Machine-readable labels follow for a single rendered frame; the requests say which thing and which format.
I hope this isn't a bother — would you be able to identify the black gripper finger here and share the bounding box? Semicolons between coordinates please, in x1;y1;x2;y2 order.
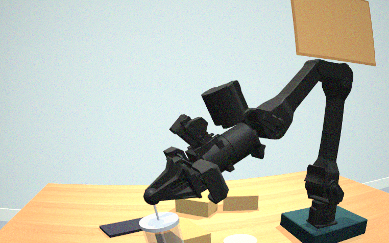
149;164;202;202
145;156;178;191

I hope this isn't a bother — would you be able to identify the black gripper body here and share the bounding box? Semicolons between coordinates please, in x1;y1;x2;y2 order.
163;136;237;204

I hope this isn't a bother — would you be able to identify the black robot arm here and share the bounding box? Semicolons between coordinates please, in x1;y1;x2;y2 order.
169;59;353;229

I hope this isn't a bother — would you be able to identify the white coffee press with black knob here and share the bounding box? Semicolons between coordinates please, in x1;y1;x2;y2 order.
139;188;184;243

